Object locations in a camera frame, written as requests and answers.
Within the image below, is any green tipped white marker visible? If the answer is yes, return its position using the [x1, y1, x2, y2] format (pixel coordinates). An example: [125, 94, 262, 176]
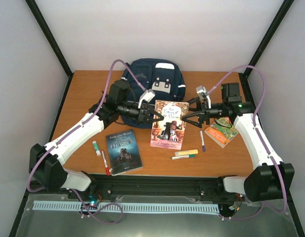
[171, 154, 195, 160]

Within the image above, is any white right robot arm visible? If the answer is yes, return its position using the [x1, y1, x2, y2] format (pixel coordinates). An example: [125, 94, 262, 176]
[182, 83, 295, 202]

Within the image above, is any light blue slotted cable duct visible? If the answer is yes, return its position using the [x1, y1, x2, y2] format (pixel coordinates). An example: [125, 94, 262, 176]
[32, 200, 219, 215]

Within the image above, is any black left frame post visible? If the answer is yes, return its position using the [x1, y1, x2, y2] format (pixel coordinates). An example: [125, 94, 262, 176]
[25, 0, 74, 77]

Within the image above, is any navy blue student backpack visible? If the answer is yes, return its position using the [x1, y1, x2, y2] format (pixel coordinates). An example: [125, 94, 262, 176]
[121, 58, 186, 129]

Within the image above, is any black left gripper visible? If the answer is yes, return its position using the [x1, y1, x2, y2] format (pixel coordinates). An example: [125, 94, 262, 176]
[119, 102, 165, 125]

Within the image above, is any black frame post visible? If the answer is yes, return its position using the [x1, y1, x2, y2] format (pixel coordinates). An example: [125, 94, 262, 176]
[25, 0, 74, 77]
[243, 0, 295, 76]

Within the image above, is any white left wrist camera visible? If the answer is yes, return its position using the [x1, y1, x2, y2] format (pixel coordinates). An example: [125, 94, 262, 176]
[138, 89, 155, 109]

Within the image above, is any purple tipped white marker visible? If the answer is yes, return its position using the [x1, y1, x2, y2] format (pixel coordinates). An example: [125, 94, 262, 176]
[199, 130, 206, 152]

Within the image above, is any red tipped white marker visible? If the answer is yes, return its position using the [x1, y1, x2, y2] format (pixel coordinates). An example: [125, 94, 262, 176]
[101, 150, 111, 176]

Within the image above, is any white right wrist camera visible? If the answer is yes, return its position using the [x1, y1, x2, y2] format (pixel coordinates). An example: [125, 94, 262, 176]
[196, 86, 211, 109]

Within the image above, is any white green glue stick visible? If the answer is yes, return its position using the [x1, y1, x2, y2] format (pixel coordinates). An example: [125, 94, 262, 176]
[92, 141, 101, 156]

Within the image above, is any yellow highlighter pen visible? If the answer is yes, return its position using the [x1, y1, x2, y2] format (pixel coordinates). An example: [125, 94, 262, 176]
[174, 149, 198, 157]

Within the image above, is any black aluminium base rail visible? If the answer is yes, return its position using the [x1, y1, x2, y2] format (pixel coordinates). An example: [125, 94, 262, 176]
[26, 172, 252, 199]

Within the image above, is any pink Taming Shrew book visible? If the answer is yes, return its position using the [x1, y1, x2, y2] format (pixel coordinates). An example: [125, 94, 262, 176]
[150, 100, 189, 150]

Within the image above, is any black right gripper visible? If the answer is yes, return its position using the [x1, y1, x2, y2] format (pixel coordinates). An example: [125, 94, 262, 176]
[182, 97, 227, 127]

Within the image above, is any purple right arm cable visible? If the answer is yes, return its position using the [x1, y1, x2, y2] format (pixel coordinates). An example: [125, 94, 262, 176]
[206, 65, 289, 221]

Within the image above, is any black right frame post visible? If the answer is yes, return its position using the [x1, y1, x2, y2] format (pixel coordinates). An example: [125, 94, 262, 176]
[243, 0, 295, 76]

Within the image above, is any dark Wuthering Heights book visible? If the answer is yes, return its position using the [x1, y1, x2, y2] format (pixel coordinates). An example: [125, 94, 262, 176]
[106, 129, 143, 176]

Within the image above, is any orange Treehouse book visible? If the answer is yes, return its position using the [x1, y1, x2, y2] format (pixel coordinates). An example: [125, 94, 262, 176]
[204, 117, 239, 148]

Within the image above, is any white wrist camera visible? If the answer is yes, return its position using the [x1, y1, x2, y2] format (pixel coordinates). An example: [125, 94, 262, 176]
[138, 89, 155, 109]
[196, 86, 211, 109]

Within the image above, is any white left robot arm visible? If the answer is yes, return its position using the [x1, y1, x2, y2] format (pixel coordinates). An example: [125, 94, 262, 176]
[29, 80, 164, 199]

